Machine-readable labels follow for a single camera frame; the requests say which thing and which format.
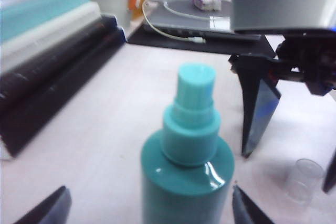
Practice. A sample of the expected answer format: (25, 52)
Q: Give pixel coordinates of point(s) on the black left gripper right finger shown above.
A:
(245, 211)

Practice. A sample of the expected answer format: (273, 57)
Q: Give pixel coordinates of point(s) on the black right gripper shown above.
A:
(307, 61)

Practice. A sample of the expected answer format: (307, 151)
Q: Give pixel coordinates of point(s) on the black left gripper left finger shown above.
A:
(51, 209)

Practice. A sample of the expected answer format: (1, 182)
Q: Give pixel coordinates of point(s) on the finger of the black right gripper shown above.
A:
(331, 174)

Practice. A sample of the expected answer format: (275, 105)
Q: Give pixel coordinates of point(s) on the clear plastic sprayer lid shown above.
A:
(304, 179)

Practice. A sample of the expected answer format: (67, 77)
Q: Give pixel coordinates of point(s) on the teal spray bottle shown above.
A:
(183, 182)

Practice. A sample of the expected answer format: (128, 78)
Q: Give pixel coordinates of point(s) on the white cup with wooden lid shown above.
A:
(110, 6)

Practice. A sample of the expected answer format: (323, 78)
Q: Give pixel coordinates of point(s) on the black desk mat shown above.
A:
(183, 45)

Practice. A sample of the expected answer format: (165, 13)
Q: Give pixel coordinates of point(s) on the grey laptop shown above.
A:
(189, 22)

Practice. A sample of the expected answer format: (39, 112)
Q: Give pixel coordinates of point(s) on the purple and white small object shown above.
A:
(206, 1)

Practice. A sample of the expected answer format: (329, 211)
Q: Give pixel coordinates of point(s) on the thick black book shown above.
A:
(52, 95)

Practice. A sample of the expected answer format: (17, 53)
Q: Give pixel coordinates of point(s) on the thin black book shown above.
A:
(60, 56)

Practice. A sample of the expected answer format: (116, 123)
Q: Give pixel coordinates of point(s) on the white book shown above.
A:
(52, 33)

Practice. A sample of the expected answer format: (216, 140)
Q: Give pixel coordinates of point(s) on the teal book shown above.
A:
(39, 16)

